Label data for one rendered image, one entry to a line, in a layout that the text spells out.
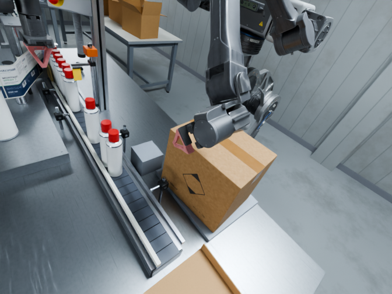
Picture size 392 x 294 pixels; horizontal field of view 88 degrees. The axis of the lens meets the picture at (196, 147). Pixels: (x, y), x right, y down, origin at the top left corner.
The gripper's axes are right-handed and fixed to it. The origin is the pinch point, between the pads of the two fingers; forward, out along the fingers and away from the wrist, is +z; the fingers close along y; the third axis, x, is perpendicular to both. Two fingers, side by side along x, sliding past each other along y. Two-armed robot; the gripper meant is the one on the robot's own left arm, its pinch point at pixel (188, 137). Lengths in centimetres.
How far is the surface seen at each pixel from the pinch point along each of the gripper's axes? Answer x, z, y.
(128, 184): 7.6, 31.7, 10.0
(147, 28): -124, 141, -123
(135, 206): 14.8, 25.5, 13.6
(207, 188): 17.6, 5.1, -3.0
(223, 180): 15.5, -2.8, -3.1
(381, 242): 174, 13, -176
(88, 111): -23.3, 35.4, 10.1
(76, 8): -63, 35, -3
